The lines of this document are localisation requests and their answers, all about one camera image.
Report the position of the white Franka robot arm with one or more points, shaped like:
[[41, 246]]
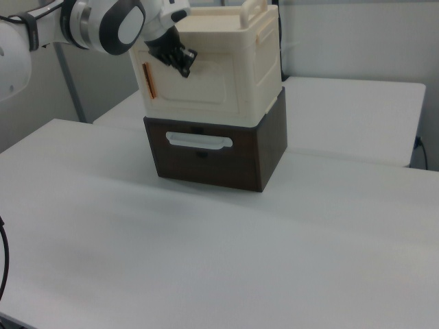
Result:
[[85, 27]]

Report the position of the dark brown drawer box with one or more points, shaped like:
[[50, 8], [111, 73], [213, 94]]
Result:
[[219, 161]]

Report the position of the cream cabinet door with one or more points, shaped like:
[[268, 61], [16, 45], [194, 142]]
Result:
[[192, 85]]

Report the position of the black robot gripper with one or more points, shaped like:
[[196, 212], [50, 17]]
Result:
[[164, 48]]

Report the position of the cream plastic cabinet body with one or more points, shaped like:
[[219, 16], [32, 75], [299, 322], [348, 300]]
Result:
[[219, 65]]

